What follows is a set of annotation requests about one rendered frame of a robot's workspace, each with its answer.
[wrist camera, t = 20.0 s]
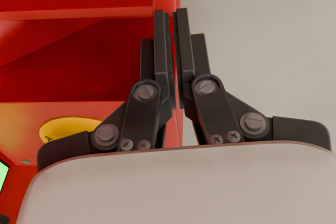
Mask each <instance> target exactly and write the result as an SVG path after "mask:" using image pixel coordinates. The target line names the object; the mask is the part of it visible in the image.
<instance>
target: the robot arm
mask: <svg viewBox="0 0 336 224"><path fill-rule="evenodd" d="M172 21H173V34H174V46H175V58H176V71H177V83H178V94H179V106H180V109H184V115H185V116H186V117H187V118H188V119H190V120H191V121H192V125H193V129H194V132H195V136H196V139H197V143H198V145H193V146H180V147H168V148H164V145H165V137H166V129H167V122H168V121H169V120H170V119H171V118H172V117H173V110H176V109H177V105H176V92H175V78H174V64H173V52H172V41H171V31H170V20H169V13H168V12H164V10H155V11H154V14H153V38H142V39H140V80H138V81H137V82H135V83H134V84H133V85H132V86H131V88H130V91H129V96H128V99H127V100H126V101H125V102H124V103H123V104H122V105H121V106H119V107H118V108H117V109H116V110H115V111H114V112H113V113H112V114H110V115H109V116H108V117H107V118H106V119H105V120H104V121H102V122H101V123H100V124H99V125H98V126H97V127H96V128H95V129H94V130H93V131H90V132H88V131H87V130H86V131H83V132H79V133H76V134H73V135H69V136H66V137H62V138H59V139H56V140H52V141H49V142H47V143H45V144H44V145H42V146H41V147H40V149H39V150H38V152H37V157H36V158H37V174H36V175H35V176H34V177H33V179H32V180H31V182H30V184H29V186H28V188H27V190H26V192H25V195H24V198H23V200H22V203H21V207H20V210H19V213H18V217H17V221H16V224H336V155H335V154H334V153H333V152H332V147H331V137H330V133H329V130H328V129H327V128H326V126H325V125H323V124H322V123H320V122H317V121H313V120H305V119H297V118H289V117H281V116H273V117H266V116H265V115H263V114H262V113H261V112H259V111H258V110H256V109H254V108H253V107H251V106H250V105H248V104H246V103H245V102H243V101H241V100H240V99H238V98H237V97H235V96H233V95H232V94H230V93H229V92H227V91H226V90H225V88H224V85H223V83H222V81H221V79H220V78H218V77H217V76H216V75H213V74H211V69H210V63H209V57H208V51H207V45H206V39H205V34H204V33H197V34H191V33H190V25H189V17H188V10H187V7H185V8H176V11H175V12H172Z"/></svg>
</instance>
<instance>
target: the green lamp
mask: <svg viewBox="0 0 336 224"><path fill-rule="evenodd" d="M7 171H8V167H6V166H5V165H4V164H2V163H1V162H0V191H1V188H2V185H3V182H4V179H5V177H6V174H7Z"/></svg>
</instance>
